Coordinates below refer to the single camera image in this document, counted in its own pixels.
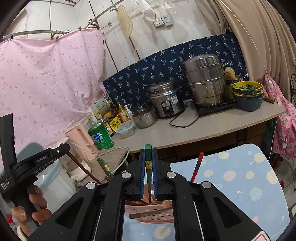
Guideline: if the white blender base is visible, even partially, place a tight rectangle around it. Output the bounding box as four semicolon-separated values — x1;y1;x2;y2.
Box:
54;137;92;182

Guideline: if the black cooker power cable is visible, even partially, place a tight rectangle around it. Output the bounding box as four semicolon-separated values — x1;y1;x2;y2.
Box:
169;100;201;129

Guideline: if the brown chopstick in holder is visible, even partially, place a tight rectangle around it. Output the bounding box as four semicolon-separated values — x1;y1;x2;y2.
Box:
67;152;102;185

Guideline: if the pink dotted curtain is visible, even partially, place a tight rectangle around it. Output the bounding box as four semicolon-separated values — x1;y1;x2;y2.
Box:
1;29;106;152

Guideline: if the steel rice cooker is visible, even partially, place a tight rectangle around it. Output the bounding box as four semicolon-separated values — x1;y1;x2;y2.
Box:
149;81;185;118

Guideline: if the white wall socket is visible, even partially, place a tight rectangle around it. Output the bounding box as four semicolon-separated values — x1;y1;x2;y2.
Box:
154;16;174;28

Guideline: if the green chopstick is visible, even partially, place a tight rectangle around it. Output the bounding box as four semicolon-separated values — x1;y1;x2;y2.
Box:
145;144;152;204
97;158;114;179

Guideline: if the green chopstick in holder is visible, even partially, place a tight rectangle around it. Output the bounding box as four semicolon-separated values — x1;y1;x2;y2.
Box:
97;158;114;179

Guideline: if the beige curtain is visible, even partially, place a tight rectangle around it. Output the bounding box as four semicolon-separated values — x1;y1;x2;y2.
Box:
195;1;295;98

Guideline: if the large steel steamer pot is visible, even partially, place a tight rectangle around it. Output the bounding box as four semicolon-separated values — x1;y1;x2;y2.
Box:
182;54;229;106

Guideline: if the small steel pot with lid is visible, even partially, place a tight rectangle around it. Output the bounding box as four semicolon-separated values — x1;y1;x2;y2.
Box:
132;106;157;128

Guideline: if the yellow oil bottle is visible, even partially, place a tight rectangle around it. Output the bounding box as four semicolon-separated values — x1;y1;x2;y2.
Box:
117;102;130;122

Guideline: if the blue planet pattern tablecloth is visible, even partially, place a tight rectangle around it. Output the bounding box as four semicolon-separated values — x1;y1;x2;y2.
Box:
122;144;290;240

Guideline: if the black induction cooker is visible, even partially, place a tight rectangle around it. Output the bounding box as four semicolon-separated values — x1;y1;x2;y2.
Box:
194;97;236;116

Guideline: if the red chopstick in holder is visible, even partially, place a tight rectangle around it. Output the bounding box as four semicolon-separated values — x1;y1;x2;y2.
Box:
190;152;204;183

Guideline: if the pink electric kettle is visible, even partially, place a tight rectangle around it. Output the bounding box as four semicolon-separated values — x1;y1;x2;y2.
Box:
65;123;99;163

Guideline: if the green detergent bottle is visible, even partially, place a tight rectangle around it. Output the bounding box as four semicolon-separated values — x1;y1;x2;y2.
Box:
88;116;114;150

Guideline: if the operator left hand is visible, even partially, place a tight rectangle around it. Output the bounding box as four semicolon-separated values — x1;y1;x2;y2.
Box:
11;185;52;240

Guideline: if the dark sauce bottle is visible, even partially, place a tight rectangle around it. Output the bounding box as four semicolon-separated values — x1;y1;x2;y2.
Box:
108;100;118;114

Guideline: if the pink perforated utensil holder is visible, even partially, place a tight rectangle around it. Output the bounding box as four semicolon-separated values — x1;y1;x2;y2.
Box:
125;184;174;224

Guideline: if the navy floral cloth backdrop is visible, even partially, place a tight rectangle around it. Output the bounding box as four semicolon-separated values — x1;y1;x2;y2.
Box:
103;32;248;112

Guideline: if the white power cable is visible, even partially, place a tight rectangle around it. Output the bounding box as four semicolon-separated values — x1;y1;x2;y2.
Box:
96;146;130;173

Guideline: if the yellow snack packet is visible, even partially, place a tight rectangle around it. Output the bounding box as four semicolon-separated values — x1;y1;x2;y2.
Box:
109;115;122;132

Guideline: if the wooden cutting board hanging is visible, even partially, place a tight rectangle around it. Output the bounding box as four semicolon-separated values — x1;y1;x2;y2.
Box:
116;4;133;39

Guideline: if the pink floral apron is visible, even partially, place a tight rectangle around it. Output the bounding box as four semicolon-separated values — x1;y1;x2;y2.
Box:
264;74;296;160

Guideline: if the white carton box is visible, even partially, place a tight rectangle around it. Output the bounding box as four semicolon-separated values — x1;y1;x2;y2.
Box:
89;98;111;116

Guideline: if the clear food container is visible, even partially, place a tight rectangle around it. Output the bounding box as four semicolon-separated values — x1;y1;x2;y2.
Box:
116;120;135;139

